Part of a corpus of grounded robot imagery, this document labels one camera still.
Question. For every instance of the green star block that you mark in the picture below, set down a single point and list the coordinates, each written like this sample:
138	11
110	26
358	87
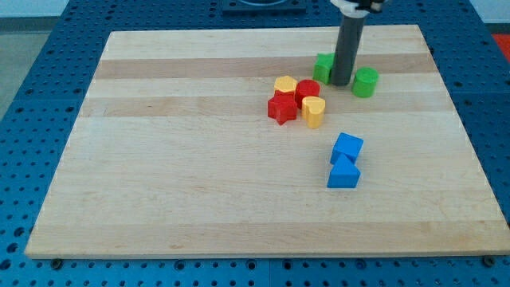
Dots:
322	67

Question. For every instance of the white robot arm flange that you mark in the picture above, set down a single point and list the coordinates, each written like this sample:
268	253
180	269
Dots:
359	8

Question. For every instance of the red star block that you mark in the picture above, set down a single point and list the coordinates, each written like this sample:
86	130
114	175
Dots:
282	108

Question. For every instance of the yellow hexagon block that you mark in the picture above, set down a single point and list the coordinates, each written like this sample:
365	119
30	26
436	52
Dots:
285	84

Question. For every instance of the yellow heart block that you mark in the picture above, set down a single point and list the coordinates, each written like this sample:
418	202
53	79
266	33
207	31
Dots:
312	111

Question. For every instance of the red cylinder block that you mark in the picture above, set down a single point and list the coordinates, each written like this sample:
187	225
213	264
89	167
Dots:
306	88

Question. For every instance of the wooden board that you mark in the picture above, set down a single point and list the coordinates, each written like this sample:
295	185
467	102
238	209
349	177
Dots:
173	155

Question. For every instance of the blue triangle block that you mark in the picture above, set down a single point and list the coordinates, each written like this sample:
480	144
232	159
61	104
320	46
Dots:
344	174

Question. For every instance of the blue cube block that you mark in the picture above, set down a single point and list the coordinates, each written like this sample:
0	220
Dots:
348	145

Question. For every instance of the green cylinder block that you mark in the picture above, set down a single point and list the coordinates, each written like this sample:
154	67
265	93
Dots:
365	82

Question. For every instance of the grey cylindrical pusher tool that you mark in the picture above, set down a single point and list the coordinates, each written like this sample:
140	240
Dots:
350	32

